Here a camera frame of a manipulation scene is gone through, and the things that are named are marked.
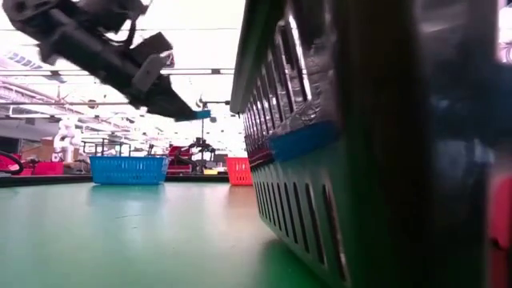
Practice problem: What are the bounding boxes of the cardboard box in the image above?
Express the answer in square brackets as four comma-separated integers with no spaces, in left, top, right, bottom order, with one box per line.
[21,138,55,162]

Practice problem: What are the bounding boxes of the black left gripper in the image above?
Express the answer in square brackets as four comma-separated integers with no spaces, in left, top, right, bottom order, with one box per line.
[2,0,198,122]

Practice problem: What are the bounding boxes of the blue plastic basket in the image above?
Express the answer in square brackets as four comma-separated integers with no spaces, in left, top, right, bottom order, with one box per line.
[89,155,170,186]

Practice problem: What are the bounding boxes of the black cable loop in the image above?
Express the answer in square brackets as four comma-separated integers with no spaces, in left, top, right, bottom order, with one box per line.
[0,150,25,176]

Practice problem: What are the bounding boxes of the black light stand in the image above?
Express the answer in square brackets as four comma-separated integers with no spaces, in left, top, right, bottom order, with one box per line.
[194,94,232,159]

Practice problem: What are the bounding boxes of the red tool cart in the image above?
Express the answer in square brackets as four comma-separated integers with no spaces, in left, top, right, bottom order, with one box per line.
[167,145,194,176]

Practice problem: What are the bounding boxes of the black metal frame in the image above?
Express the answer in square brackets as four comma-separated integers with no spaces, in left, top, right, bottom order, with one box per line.
[82,138,132,158]

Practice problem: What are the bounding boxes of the red storage bin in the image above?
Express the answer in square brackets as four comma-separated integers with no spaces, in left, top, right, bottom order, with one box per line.
[31,161,65,176]

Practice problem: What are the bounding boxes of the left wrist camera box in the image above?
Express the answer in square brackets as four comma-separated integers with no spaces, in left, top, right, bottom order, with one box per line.
[126,31,175,94]

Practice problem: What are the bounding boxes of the orange-red plastic basket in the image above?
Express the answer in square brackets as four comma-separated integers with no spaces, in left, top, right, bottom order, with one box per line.
[225,156,254,186]

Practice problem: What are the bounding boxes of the dark green plastic basket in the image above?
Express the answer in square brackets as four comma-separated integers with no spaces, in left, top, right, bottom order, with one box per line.
[229,0,512,288]

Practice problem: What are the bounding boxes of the blue block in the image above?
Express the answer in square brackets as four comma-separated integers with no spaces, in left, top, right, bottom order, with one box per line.
[266,121,341,162]

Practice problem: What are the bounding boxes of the red block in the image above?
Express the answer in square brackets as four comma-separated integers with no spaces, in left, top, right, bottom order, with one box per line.
[487,174,512,288]

